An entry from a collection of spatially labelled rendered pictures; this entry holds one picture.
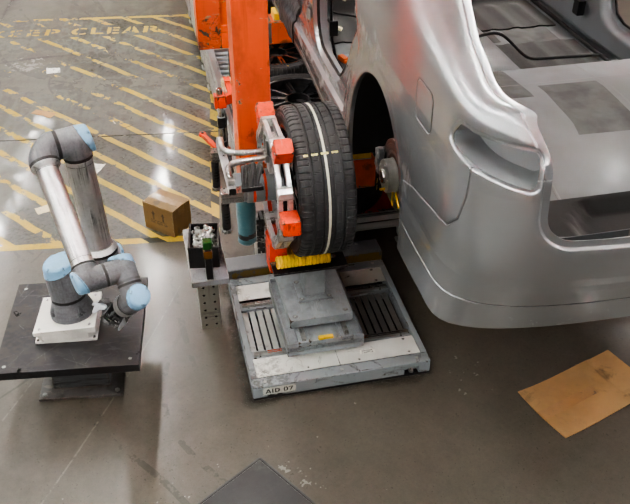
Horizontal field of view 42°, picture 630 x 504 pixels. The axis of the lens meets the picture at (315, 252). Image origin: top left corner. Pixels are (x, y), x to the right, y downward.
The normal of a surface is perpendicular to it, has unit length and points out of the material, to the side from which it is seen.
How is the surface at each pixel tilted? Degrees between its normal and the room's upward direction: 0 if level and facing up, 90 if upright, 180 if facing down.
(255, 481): 0
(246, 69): 90
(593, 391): 2
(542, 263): 91
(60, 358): 0
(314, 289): 90
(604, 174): 19
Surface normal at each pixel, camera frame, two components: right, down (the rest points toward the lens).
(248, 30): 0.22, 0.58
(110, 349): 0.00, -0.81
